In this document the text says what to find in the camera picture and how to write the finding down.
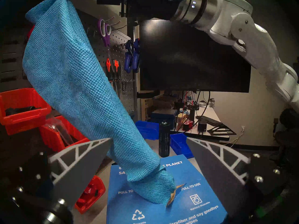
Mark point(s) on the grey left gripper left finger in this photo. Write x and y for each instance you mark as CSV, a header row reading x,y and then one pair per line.
x,y
77,169

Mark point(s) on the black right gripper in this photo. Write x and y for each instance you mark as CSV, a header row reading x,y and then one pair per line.
x,y
144,4

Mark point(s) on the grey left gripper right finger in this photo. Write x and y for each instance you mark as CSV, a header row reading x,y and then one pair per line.
x,y
222,169

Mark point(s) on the blue microfiber shop towel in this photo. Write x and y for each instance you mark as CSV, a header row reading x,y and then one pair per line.
x,y
77,85

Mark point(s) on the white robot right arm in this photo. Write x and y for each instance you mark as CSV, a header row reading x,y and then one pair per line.
x,y
245,34

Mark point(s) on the red storage bin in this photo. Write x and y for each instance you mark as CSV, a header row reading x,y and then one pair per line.
x,y
23,118
93,193
53,141

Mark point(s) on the black laptop stand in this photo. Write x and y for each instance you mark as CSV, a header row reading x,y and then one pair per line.
x,y
222,130

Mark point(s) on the clear plastic bag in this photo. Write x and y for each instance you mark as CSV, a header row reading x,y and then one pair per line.
x,y
59,130

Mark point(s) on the purple scissors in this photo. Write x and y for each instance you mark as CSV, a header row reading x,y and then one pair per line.
x,y
104,32

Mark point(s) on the black power adapter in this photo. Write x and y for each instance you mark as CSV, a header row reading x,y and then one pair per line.
x,y
202,127

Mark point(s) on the blue plastic bin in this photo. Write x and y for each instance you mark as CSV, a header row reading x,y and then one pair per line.
x,y
147,130
179,145

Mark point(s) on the black computer keyboard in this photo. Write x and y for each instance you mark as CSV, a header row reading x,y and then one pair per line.
x,y
209,120

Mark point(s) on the black spray can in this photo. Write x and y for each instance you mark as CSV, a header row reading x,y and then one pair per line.
x,y
164,139

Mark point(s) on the small cardboard box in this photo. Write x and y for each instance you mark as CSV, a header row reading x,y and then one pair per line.
x,y
181,117

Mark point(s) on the blue cleaning cloth box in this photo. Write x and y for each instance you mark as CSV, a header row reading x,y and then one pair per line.
x,y
144,202

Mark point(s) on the black office chair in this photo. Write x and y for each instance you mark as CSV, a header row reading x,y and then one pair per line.
x,y
287,132

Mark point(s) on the dark blue box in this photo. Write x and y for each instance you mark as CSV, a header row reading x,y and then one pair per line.
x,y
163,116

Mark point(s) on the black computer monitor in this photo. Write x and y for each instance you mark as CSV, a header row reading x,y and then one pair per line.
x,y
193,57

